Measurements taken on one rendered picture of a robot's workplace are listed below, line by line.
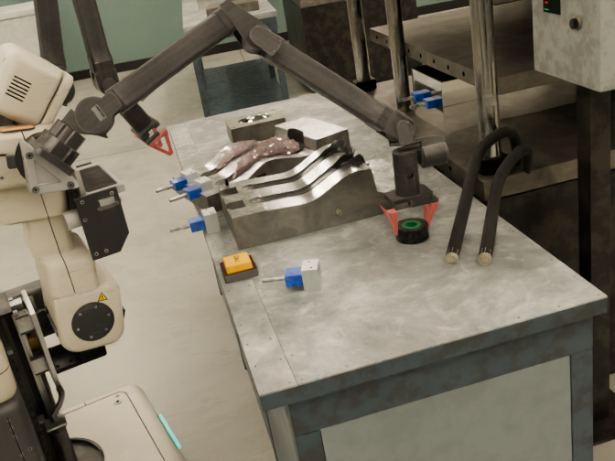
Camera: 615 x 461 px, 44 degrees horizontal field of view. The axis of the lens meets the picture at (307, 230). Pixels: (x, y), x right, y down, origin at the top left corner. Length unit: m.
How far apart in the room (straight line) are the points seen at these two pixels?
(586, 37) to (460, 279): 0.65
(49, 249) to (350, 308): 0.75
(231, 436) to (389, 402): 1.19
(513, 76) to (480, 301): 0.87
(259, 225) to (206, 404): 1.04
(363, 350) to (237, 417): 1.30
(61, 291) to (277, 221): 0.55
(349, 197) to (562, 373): 0.69
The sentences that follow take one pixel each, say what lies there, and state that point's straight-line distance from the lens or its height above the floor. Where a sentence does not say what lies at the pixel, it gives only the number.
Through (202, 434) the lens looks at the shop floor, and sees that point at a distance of 2.69.
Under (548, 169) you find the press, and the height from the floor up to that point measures 0.77.
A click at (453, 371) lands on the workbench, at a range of 1.54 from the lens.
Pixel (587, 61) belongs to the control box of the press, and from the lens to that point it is 1.94.
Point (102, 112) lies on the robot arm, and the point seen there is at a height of 1.25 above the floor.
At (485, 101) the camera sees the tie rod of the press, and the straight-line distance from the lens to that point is 2.18.
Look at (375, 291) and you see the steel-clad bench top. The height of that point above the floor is 0.80.
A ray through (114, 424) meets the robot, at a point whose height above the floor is 0.28.
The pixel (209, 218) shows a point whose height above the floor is 0.84.
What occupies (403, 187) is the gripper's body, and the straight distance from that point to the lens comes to 1.79.
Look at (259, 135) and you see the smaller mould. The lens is 2.77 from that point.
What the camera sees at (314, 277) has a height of 0.83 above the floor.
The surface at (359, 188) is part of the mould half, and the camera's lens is 1.97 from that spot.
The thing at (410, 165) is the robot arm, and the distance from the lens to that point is 1.77.
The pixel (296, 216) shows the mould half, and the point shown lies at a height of 0.85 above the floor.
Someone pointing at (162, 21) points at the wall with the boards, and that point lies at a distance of 9.10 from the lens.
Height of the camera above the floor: 1.61
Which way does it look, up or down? 24 degrees down
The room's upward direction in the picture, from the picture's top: 10 degrees counter-clockwise
